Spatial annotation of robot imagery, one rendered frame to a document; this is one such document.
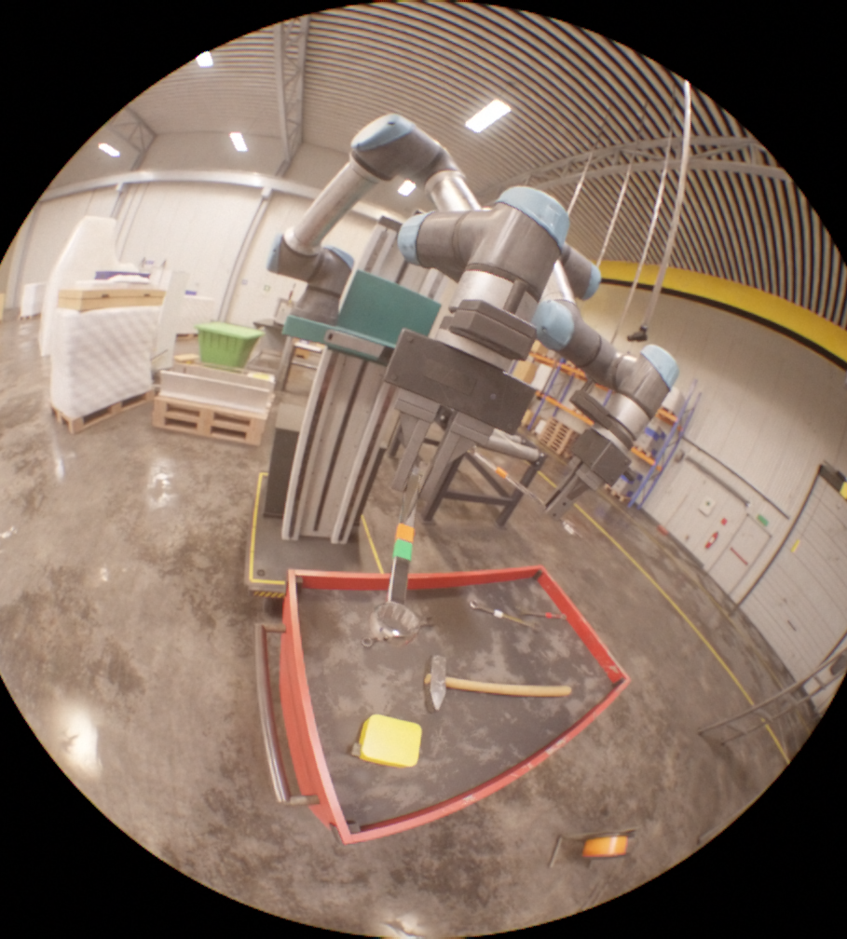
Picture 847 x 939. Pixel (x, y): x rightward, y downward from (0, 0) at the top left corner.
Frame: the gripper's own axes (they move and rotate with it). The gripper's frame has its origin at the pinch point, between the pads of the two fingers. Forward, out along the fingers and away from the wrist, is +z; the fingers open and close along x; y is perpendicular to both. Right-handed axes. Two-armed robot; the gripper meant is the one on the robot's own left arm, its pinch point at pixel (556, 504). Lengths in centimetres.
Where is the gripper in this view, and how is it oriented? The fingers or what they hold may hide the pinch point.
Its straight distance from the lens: 49.5
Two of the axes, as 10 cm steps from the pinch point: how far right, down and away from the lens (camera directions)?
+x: 2.6, -2.6, 9.3
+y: 8.0, 5.9, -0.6
